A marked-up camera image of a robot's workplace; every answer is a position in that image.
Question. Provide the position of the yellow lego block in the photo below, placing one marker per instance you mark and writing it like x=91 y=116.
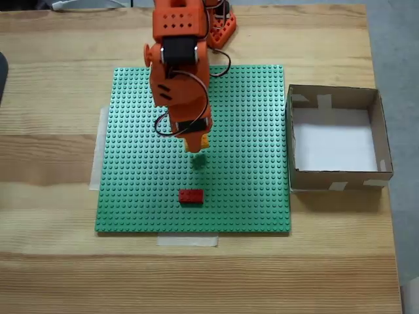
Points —
x=205 y=142

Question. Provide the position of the green lego baseplate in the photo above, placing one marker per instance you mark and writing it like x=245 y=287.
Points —
x=229 y=147

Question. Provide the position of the red lego block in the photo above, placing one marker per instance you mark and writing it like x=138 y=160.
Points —
x=191 y=197

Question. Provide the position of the cardboard box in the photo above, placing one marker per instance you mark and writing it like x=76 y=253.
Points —
x=334 y=147

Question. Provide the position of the masking tape strip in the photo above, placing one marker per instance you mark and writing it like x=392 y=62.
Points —
x=98 y=153
x=186 y=240

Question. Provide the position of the white curved object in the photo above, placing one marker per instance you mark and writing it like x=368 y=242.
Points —
x=65 y=4

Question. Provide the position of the black object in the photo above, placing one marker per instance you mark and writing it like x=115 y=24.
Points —
x=3 y=78

